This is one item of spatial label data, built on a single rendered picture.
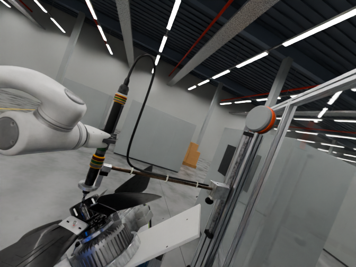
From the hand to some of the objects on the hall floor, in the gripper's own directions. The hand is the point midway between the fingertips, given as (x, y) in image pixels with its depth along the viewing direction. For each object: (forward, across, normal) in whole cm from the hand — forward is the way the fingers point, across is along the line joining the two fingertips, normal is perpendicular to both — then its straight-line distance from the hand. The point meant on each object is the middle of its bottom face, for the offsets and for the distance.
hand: (107, 135), depth 61 cm
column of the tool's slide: (+41, -59, +156) cm, 171 cm away
